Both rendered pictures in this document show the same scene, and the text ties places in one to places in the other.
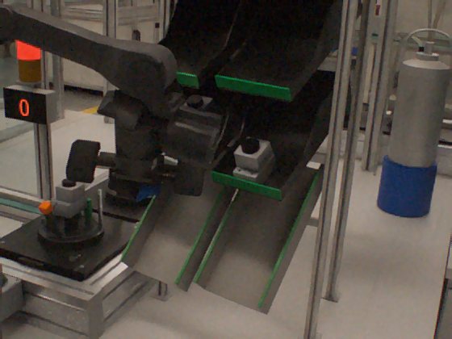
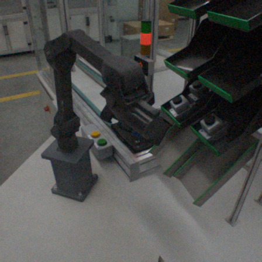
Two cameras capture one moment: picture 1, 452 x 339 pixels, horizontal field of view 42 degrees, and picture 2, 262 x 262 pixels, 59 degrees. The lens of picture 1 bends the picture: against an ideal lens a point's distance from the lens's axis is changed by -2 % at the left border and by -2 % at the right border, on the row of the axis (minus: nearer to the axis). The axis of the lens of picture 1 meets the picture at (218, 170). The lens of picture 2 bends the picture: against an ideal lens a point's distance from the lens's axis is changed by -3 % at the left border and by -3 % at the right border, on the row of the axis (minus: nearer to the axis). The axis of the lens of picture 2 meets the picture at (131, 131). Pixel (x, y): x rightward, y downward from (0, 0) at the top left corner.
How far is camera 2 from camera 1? 40 cm
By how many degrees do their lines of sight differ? 35
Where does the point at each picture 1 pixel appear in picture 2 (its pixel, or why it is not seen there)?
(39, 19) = (78, 41)
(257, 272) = (204, 183)
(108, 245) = not seen: hidden behind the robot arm
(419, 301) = not seen: outside the picture
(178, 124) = (133, 111)
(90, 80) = not seen: hidden behind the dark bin
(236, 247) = (201, 165)
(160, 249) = (168, 151)
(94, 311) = (134, 169)
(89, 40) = (96, 56)
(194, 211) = (189, 139)
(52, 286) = (121, 152)
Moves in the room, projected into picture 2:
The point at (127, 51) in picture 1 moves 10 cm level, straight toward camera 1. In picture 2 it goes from (107, 66) to (76, 83)
